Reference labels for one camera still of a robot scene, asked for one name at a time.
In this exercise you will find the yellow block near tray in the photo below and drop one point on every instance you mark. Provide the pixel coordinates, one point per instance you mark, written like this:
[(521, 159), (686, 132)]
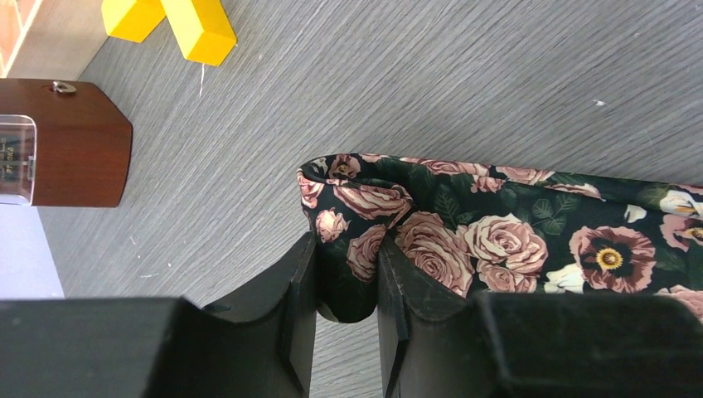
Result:
[(131, 20)]

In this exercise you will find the yellow block upright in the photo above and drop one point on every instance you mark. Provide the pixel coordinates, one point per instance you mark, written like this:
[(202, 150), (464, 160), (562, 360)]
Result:
[(202, 29)]

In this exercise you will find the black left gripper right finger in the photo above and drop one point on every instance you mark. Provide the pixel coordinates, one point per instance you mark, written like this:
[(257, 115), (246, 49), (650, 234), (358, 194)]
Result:
[(435, 343)]

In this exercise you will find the brown wooden metronome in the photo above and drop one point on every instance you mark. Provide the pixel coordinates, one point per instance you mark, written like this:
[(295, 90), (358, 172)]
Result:
[(63, 143)]

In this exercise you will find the wooden compartment tray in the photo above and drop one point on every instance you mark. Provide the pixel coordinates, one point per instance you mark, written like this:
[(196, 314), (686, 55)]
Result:
[(49, 39)]

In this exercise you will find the black pink floral tie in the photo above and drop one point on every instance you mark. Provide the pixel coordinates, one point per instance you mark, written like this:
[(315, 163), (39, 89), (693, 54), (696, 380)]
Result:
[(476, 227)]

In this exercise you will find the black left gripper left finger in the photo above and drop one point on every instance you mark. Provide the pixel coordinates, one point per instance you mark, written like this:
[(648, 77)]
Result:
[(256, 341)]

